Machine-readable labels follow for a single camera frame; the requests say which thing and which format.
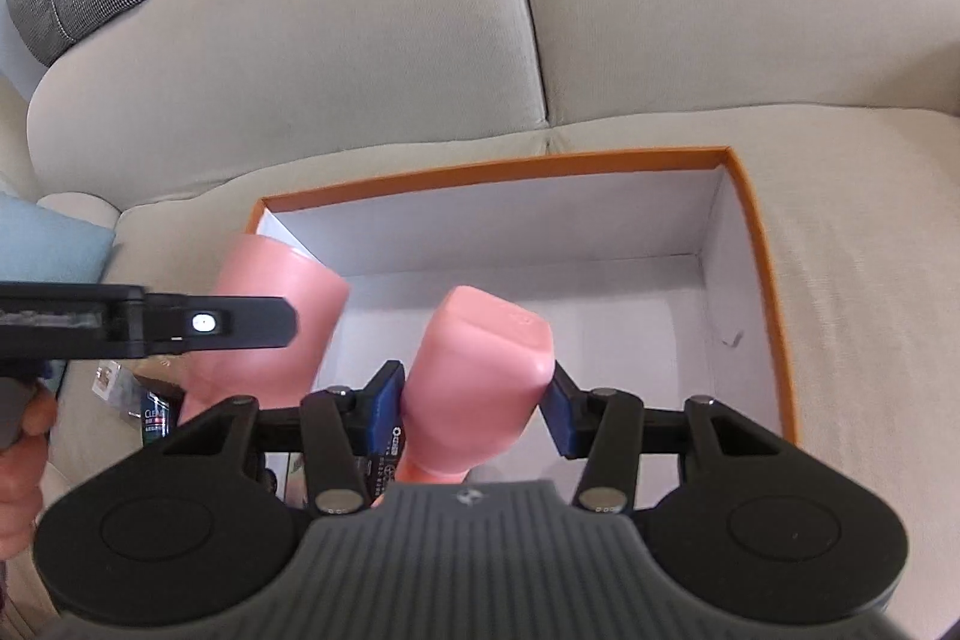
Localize light blue cushion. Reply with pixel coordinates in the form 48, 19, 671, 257
0, 195, 114, 284

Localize orange white cardboard box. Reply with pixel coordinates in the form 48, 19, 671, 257
242, 143, 801, 507

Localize pink bottle orange cap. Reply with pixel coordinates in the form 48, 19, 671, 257
394, 286, 555, 484

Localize silver clear small box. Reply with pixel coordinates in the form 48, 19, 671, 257
91, 360, 142, 417

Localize pink bottle with cap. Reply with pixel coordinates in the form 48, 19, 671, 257
181, 234, 350, 422

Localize beige fabric sofa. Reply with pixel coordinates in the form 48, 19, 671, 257
2, 0, 958, 637

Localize person left hand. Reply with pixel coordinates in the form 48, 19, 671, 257
0, 388, 57, 562

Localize blue rectangular box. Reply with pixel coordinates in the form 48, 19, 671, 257
140, 390, 184, 447

